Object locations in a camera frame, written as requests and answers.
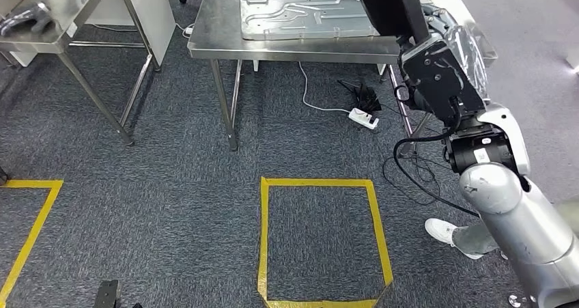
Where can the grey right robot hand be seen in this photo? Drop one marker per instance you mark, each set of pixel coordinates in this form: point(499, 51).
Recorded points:
point(472, 57)

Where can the long black plastic part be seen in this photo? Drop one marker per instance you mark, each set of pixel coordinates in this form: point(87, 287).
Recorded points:
point(384, 7)

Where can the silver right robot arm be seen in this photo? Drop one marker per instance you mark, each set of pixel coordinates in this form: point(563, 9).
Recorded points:
point(520, 220)

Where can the stainless steel workbench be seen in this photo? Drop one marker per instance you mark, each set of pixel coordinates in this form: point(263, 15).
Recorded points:
point(217, 30)

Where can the black floor object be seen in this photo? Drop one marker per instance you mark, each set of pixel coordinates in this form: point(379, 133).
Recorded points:
point(364, 98)

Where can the white power strip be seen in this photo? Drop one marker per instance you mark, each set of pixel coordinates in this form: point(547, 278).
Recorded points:
point(363, 118)

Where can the person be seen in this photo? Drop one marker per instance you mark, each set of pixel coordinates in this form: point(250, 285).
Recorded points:
point(441, 230)

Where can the stamped silver metal panel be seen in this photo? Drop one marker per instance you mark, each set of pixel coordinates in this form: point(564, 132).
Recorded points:
point(271, 31)

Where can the plain white cabinet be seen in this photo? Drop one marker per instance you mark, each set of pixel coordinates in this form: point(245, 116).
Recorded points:
point(156, 21)

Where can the stainless steel table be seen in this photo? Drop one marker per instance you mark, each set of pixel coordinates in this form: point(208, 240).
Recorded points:
point(63, 7)

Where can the dark grey wrapped glove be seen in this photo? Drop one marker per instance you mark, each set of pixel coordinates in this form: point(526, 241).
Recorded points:
point(27, 18)

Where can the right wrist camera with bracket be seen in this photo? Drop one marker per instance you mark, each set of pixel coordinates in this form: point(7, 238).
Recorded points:
point(439, 75)

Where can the black perforated bracket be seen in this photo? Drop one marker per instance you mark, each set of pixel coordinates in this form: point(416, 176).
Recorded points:
point(107, 294)

